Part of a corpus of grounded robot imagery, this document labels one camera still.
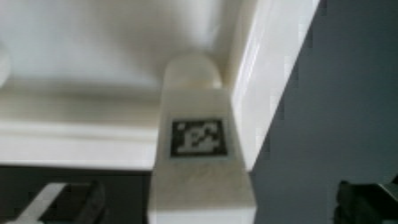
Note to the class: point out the white leg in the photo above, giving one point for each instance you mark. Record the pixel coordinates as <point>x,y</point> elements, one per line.
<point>202,190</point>

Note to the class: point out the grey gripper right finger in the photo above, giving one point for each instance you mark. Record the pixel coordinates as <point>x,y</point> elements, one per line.
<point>367,203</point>

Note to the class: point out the white square tabletop part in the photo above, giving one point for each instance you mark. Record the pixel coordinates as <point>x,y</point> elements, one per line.
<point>84,52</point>

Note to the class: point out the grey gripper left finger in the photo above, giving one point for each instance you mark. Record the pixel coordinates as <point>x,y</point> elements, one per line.
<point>68,203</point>

